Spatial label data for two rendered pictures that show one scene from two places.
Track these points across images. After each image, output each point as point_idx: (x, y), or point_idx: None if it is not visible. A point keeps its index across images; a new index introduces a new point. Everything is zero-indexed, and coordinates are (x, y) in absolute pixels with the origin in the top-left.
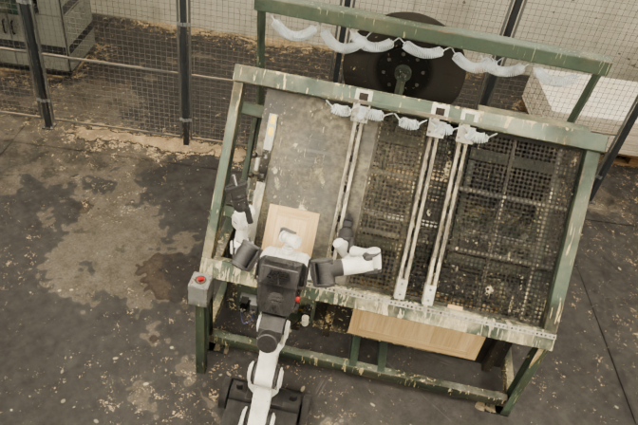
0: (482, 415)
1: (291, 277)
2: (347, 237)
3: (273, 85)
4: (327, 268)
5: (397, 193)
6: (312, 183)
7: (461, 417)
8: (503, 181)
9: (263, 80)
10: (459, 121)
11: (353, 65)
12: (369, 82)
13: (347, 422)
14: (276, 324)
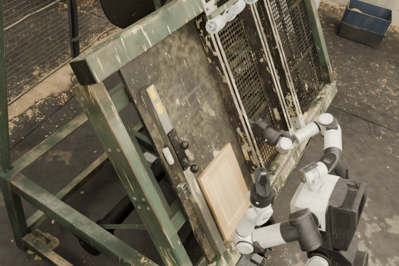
0: (300, 167)
1: (364, 193)
2: (279, 133)
3: (141, 50)
4: (341, 162)
5: (62, 104)
6: (208, 123)
7: (300, 180)
8: (279, 3)
9: (127, 53)
10: None
11: None
12: None
13: (292, 257)
14: (351, 244)
